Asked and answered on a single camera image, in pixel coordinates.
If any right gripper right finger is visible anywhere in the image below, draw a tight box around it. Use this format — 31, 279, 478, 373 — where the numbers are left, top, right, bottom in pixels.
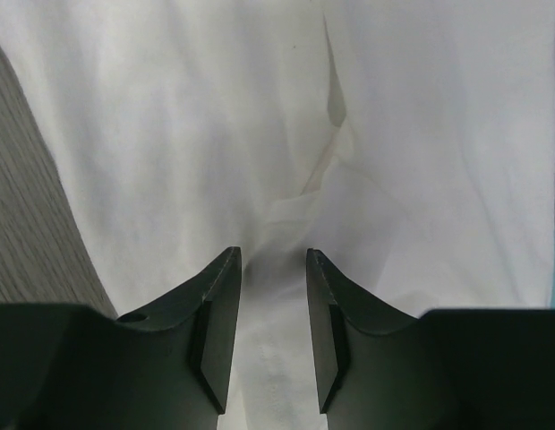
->
306, 249, 555, 429

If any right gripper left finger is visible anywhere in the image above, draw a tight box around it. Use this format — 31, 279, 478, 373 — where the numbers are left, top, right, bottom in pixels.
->
0, 247, 242, 429

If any white printed t shirt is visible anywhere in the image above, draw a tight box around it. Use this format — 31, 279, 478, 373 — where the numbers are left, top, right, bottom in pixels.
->
0, 1, 555, 429

